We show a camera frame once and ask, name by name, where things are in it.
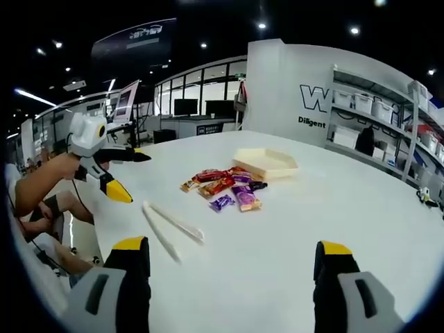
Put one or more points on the row of white storage bins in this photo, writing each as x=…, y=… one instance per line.
x=364, y=102

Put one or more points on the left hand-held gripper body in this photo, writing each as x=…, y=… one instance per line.
x=85, y=133

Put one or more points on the cream hexagonal tray container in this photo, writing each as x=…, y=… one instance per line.
x=267, y=163

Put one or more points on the long ceiling light strip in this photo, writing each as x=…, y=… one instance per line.
x=34, y=97

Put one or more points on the white printed partition panel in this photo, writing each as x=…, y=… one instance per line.
x=277, y=97

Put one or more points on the small white yellow device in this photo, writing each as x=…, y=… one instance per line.
x=426, y=198

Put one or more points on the tilted display screen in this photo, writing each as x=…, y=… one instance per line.
x=125, y=102

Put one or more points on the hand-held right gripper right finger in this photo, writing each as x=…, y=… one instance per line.
x=341, y=301

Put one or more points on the black box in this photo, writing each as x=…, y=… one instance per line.
x=163, y=136

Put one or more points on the white office counter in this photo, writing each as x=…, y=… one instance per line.
x=201, y=126

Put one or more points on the grey hanging bag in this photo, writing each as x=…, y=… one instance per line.
x=241, y=98

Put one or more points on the black computer monitor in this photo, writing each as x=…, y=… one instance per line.
x=186, y=107
x=219, y=108

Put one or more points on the white food tongs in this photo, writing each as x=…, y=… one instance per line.
x=166, y=225

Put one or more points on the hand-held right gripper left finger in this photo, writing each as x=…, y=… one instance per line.
x=114, y=298

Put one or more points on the dark object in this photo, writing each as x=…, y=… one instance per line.
x=365, y=141

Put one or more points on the person's left hand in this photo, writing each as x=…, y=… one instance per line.
x=66, y=166

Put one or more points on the grey metal shelf rack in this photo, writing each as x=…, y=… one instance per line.
x=412, y=138

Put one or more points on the person's dark shorts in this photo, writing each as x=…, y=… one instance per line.
x=52, y=215

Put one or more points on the pile of food snack packets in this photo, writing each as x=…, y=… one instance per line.
x=225, y=189

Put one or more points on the person's bare leg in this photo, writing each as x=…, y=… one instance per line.
x=74, y=206
x=74, y=262

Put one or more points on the dark hanging ceiling sign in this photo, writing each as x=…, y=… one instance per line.
x=135, y=38

